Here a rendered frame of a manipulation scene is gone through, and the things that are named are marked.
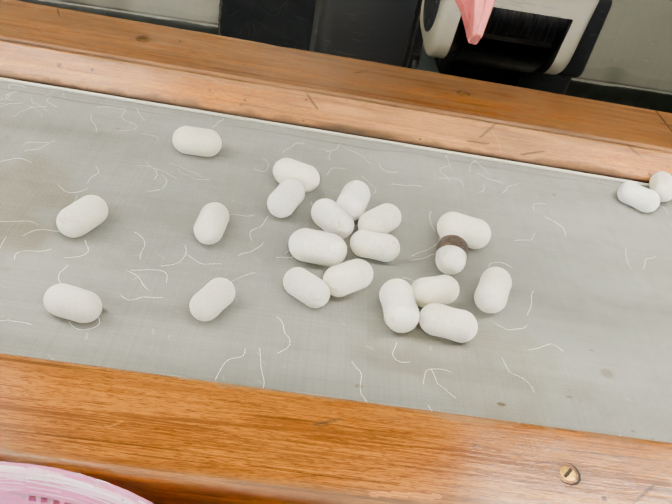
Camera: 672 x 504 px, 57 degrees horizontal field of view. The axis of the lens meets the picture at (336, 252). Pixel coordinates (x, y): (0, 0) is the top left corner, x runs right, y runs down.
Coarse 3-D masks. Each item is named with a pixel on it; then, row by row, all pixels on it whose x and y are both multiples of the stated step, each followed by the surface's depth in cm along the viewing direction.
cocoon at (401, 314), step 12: (384, 288) 37; (396, 288) 37; (408, 288) 37; (384, 300) 37; (396, 300) 36; (408, 300) 36; (384, 312) 37; (396, 312) 36; (408, 312) 36; (396, 324) 36; (408, 324) 36
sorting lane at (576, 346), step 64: (0, 128) 47; (64, 128) 48; (128, 128) 50; (256, 128) 53; (0, 192) 41; (64, 192) 42; (128, 192) 43; (192, 192) 45; (256, 192) 46; (320, 192) 47; (384, 192) 49; (448, 192) 50; (512, 192) 52; (576, 192) 53; (0, 256) 37; (64, 256) 38; (128, 256) 38; (192, 256) 39; (256, 256) 40; (512, 256) 45; (576, 256) 46; (640, 256) 47; (0, 320) 33; (64, 320) 34; (128, 320) 34; (192, 320) 35; (256, 320) 36; (320, 320) 37; (384, 320) 38; (512, 320) 40; (576, 320) 40; (640, 320) 42; (256, 384) 32; (320, 384) 33; (384, 384) 34; (448, 384) 35; (512, 384) 35; (576, 384) 36; (640, 384) 37
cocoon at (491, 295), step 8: (488, 272) 40; (496, 272) 40; (504, 272) 40; (480, 280) 40; (488, 280) 39; (496, 280) 39; (504, 280) 39; (480, 288) 39; (488, 288) 38; (496, 288) 38; (504, 288) 39; (480, 296) 39; (488, 296) 38; (496, 296) 38; (504, 296) 39; (480, 304) 39; (488, 304) 38; (496, 304) 38; (504, 304) 39; (488, 312) 39; (496, 312) 39
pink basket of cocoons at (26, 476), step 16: (0, 464) 24; (16, 464) 24; (32, 464) 24; (0, 480) 24; (16, 480) 24; (32, 480) 24; (48, 480) 24; (64, 480) 24; (80, 480) 24; (96, 480) 24; (0, 496) 24; (16, 496) 24; (48, 496) 24; (64, 496) 24; (80, 496) 24; (96, 496) 24; (112, 496) 24; (128, 496) 24
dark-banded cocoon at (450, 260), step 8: (448, 232) 42; (456, 232) 42; (440, 248) 42; (448, 248) 41; (456, 248) 41; (440, 256) 41; (448, 256) 41; (456, 256) 41; (464, 256) 41; (440, 264) 41; (448, 264) 41; (456, 264) 41; (464, 264) 41; (448, 272) 41; (456, 272) 41
